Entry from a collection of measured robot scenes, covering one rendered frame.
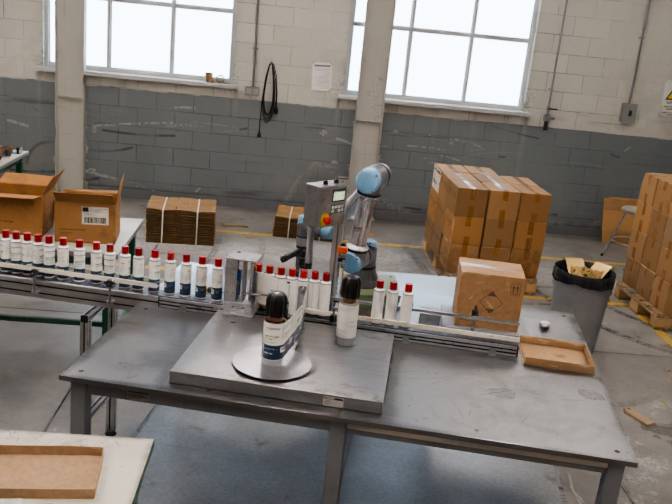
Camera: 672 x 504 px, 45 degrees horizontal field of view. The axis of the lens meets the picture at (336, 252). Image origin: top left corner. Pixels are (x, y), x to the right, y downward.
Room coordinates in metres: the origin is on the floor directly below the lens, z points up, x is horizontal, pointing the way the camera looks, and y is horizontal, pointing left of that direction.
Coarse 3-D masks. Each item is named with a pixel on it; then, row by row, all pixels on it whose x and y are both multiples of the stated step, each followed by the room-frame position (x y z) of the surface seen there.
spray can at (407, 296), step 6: (408, 288) 3.43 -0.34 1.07; (402, 294) 3.44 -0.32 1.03; (408, 294) 3.42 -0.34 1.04; (402, 300) 3.43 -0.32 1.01; (408, 300) 3.42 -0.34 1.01; (402, 306) 3.43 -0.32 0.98; (408, 306) 3.42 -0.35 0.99; (402, 312) 3.42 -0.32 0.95; (408, 312) 3.42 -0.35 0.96; (402, 318) 3.42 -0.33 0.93; (408, 318) 3.42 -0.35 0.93
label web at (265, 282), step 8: (264, 280) 3.44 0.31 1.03; (272, 280) 3.41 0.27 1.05; (280, 280) 3.39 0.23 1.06; (264, 288) 3.43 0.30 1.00; (272, 288) 3.41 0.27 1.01; (280, 288) 3.38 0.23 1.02; (288, 288) 3.34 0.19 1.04; (296, 288) 3.34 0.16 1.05; (256, 296) 3.46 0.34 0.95; (288, 296) 3.34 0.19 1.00; (296, 296) 3.33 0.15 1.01; (304, 296) 3.20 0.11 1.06; (264, 304) 3.43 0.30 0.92; (288, 304) 3.34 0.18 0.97; (296, 304) 3.33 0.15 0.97; (304, 304) 3.23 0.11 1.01; (288, 312) 3.35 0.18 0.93; (304, 312) 3.28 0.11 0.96
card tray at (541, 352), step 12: (528, 336) 3.51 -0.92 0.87; (528, 348) 3.44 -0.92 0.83; (540, 348) 3.46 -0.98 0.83; (552, 348) 3.47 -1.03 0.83; (564, 348) 3.49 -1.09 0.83; (576, 348) 3.48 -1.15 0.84; (528, 360) 3.25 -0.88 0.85; (540, 360) 3.25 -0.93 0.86; (552, 360) 3.24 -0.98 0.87; (564, 360) 3.34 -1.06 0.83; (576, 360) 3.36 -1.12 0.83; (588, 360) 3.35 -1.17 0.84; (588, 372) 3.23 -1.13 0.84
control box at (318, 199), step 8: (312, 184) 3.52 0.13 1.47; (320, 184) 3.53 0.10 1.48; (344, 184) 3.59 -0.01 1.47; (312, 192) 3.51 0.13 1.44; (320, 192) 3.48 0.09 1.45; (328, 192) 3.50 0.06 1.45; (312, 200) 3.50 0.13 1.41; (320, 200) 3.48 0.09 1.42; (328, 200) 3.51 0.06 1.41; (344, 200) 3.59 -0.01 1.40; (304, 208) 3.53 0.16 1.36; (312, 208) 3.50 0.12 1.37; (320, 208) 3.48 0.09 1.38; (328, 208) 3.51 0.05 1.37; (344, 208) 3.59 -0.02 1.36; (304, 216) 3.53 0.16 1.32; (312, 216) 3.50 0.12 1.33; (320, 216) 3.48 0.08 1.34; (328, 216) 3.51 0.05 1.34; (336, 216) 3.56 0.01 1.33; (312, 224) 3.50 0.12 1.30; (320, 224) 3.48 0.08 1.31; (336, 224) 3.56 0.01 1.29
